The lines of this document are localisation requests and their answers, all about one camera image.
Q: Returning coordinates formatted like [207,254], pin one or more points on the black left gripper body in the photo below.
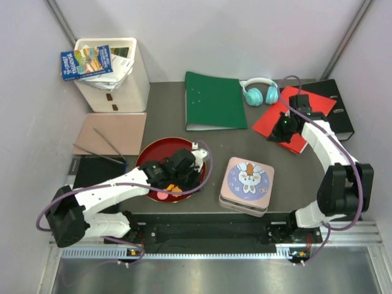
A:
[188,180]

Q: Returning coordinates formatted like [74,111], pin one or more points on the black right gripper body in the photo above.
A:
[282,131]

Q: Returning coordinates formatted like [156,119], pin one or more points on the silver tin lid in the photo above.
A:
[248,182]

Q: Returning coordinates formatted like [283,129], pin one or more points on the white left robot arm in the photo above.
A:
[92,202]

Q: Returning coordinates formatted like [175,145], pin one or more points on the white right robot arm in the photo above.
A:
[347,184]

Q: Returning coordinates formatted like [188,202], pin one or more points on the orange flower cookie lower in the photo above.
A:
[176,192]

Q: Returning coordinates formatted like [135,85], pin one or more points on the red folder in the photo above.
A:
[265,124]

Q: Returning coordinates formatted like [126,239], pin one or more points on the red round lacquer tray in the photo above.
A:
[150,158]

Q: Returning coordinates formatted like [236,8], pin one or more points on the pink round cookie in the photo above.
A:
[162,196]

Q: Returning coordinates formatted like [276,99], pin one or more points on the teal headphones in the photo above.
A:
[254,96]

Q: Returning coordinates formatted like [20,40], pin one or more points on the pink cookie tin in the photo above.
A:
[247,209]

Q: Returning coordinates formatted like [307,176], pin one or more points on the white storage bin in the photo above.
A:
[132,95]

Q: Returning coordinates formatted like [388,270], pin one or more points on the white papers in bin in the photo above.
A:
[121,65]

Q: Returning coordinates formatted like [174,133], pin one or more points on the blue treehouse book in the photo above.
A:
[86,62]

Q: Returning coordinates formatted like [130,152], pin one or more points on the green ring binder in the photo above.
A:
[213,103]

